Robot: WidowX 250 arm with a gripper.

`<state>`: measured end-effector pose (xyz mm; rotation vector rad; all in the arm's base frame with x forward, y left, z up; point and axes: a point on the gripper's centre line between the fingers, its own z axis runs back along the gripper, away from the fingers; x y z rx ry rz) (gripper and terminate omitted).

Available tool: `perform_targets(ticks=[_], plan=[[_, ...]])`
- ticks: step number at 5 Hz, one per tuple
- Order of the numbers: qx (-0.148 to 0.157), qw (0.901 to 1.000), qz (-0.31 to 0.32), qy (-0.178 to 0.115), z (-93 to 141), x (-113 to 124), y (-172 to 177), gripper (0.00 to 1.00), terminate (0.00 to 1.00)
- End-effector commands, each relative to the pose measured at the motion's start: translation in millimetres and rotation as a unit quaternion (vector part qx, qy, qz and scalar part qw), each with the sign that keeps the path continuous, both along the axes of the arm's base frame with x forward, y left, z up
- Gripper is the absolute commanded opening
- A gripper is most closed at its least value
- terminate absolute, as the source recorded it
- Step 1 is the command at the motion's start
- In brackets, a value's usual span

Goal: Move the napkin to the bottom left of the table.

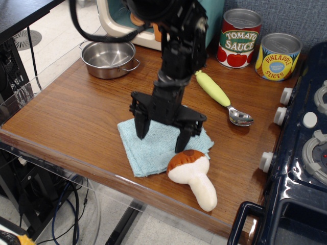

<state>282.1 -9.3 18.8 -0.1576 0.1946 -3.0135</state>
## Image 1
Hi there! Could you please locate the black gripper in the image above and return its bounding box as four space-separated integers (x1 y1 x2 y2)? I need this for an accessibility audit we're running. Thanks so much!
130 82 206 153

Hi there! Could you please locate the dark blue toy stove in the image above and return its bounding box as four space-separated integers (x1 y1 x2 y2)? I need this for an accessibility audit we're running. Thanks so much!
228 42 326 244

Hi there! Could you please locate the green handled metal spoon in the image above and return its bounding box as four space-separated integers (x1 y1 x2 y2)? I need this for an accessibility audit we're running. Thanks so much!
195 70 254 127

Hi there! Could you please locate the tomato sauce can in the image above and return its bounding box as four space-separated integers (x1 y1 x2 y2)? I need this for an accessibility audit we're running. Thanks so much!
217 8 263 68

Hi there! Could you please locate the small steel pot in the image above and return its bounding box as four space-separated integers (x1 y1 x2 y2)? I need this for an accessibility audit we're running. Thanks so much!
79 40 140 79

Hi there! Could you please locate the black desk at left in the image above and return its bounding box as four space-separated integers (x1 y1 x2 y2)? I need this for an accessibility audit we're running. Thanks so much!
1 0 63 43

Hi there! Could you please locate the yellow fuzzy object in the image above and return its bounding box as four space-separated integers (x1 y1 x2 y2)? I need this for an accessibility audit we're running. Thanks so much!
12 235 36 245

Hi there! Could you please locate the plush mushroom toy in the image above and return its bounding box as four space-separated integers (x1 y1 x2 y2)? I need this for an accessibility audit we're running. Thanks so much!
167 150 218 212

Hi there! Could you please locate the light blue towel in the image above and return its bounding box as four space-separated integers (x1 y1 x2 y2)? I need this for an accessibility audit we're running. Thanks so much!
117 105 215 178

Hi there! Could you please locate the toy microwave teal cream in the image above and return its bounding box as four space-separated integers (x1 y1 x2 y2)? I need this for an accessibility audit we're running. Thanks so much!
96 0 225 51

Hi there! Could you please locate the pineapple slices can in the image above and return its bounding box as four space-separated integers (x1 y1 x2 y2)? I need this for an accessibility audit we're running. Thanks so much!
255 33 302 81

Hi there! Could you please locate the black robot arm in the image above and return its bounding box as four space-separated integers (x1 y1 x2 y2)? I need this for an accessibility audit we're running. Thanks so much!
69 1 208 153

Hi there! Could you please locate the blue cable under table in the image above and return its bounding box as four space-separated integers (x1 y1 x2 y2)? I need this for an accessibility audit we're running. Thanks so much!
52 176 89 245

